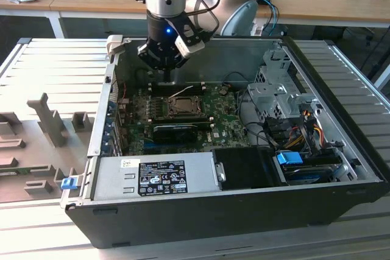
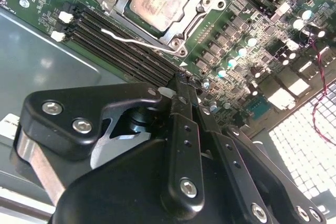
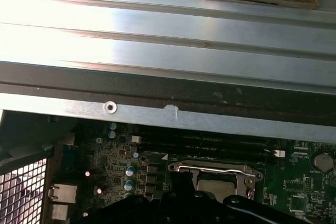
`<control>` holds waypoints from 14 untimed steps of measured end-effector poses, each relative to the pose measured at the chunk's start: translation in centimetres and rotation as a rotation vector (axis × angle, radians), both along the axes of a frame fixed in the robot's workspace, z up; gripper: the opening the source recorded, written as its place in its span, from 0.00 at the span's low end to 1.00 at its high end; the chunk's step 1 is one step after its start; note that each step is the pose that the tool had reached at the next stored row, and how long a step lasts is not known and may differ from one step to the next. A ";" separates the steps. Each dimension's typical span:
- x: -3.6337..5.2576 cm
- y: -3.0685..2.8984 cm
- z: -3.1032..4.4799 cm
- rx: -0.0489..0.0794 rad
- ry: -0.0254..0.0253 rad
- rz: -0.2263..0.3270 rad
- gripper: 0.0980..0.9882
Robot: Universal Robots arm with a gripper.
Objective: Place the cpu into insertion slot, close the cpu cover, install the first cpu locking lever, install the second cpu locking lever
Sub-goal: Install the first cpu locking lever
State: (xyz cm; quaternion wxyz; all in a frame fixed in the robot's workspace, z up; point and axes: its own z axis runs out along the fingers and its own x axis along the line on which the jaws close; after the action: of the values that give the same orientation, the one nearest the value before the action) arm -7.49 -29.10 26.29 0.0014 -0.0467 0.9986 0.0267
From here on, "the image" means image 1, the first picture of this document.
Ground beige case latch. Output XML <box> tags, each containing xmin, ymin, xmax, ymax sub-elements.
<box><xmin>105</xmin><ymin>34</ymin><xmax>124</xmax><ymax>60</ymax></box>

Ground black open PC case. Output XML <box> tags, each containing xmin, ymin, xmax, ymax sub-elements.
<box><xmin>60</xmin><ymin>35</ymin><xmax>390</xmax><ymax>249</ymax></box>

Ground black graphics card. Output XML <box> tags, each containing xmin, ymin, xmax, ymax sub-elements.
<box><xmin>152</xmin><ymin>123</ymin><xmax>199</xmax><ymax>144</ymax></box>

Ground silver metal drive cage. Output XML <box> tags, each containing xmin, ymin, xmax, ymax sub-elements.
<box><xmin>246</xmin><ymin>49</ymin><xmax>321</xmax><ymax>121</ymax></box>

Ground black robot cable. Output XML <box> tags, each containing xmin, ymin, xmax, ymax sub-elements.
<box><xmin>130</xmin><ymin>0</ymin><xmax>221</xmax><ymax>35</ymax></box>

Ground yellow and red wires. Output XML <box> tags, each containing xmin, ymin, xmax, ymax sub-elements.
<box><xmin>283</xmin><ymin>113</ymin><xmax>325</xmax><ymax>151</ymax></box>

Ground green RAM stick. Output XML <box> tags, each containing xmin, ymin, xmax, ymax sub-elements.
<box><xmin>0</xmin><ymin>167</ymin><xmax>24</xmax><ymax>177</ymax></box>

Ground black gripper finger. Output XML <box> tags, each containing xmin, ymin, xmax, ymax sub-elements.
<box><xmin>136</xmin><ymin>43</ymin><xmax>169</xmax><ymax>83</ymax></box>
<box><xmin>167</xmin><ymin>55</ymin><xmax>190</xmax><ymax>83</ymax></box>

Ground silver CPU plate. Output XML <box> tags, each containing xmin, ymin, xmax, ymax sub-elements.
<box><xmin>174</xmin><ymin>98</ymin><xmax>198</xmax><ymax>114</ymax></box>

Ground blue cable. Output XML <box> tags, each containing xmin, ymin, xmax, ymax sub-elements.
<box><xmin>258</xmin><ymin>0</ymin><xmax>280</xmax><ymax>37</ymax></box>

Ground blue disk carrier tab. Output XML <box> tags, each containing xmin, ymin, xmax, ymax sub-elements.
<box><xmin>276</xmin><ymin>150</ymin><xmax>303</xmax><ymax>167</ymax></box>

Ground black RAM slots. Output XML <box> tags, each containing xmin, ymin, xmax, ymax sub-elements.
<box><xmin>151</xmin><ymin>113</ymin><xmax>214</xmax><ymax>129</ymax></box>
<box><xmin>151</xmin><ymin>80</ymin><xmax>205</xmax><ymax>96</ymax></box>

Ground black plastic shroud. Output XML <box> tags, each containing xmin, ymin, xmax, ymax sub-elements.
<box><xmin>210</xmin><ymin>146</ymin><xmax>289</xmax><ymax>191</ymax></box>

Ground metal socket cover frame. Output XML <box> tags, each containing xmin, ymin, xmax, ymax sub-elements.
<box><xmin>168</xmin><ymin>97</ymin><xmax>204</xmax><ymax>117</ymax></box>

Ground grey-brown parts rack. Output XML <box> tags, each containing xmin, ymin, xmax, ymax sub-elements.
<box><xmin>0</xmin><ymin>92</ymin><xmax>94</xmax><ymax>205</ymax></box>

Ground CPU socket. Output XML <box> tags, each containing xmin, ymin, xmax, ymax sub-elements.
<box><xmin>166</xmin><ymin>95</ymin><xmax>205</xmax><ymax>118</ymax></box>

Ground long wooden desk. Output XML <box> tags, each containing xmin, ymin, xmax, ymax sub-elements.
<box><xmin>0</xmin><ymin>0</ymin><xmax>390</xmax><ymax>40</ymax></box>

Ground hard disk in bay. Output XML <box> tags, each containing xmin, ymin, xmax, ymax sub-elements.
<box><xmin>282</xmin><ymin>162</ymin><xmax>335</xmax><ymax>185</ymax></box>

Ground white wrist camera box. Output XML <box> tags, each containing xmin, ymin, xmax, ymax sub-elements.
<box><xmin>175</xmin><ymin>35</ymin><xmax>205</xmax><ymax>59</ymax></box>

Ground green motherboard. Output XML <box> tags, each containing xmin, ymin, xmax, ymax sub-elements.
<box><xmin>117</xmin><ymin>83</ymin><xmax>254</xmax><ymax>156</ymax></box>

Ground silver power supply with label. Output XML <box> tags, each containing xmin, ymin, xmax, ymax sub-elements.
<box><xmin>91</xmin><ymin>152</ymin><xmax>220</xmax><ymax>200</ymax></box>

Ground small blue latch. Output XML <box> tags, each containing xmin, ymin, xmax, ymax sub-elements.
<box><xmin>60</xmin><ymin>177</ymin><xmax>77</xmax><ymax>190</ymax></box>

